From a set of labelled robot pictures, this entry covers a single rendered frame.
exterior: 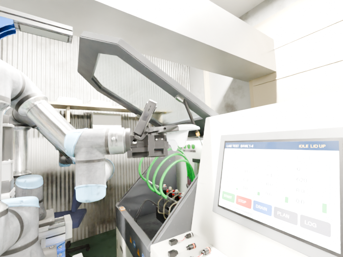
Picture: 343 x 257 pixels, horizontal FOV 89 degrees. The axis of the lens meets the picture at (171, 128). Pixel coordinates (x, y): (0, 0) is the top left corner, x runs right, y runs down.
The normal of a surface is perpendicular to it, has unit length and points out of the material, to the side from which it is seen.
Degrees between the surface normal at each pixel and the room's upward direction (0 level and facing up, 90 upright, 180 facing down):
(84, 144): 90
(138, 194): 90
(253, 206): 76
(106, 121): 90
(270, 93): 90
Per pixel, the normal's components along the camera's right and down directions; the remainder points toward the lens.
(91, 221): 0.57, -0.08
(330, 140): -0.86, -0.23
